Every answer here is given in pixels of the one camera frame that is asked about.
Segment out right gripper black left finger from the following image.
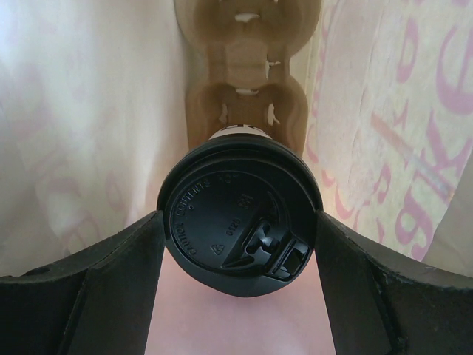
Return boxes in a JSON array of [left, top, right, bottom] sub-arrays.
[[1, 212, 164, 354]]

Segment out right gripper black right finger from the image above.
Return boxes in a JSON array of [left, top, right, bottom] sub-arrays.
[[315, 212, 472, 354]]

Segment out brown paper bag pink handles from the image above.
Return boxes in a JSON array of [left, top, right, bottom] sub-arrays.
[[1, 1, 472, 354]]

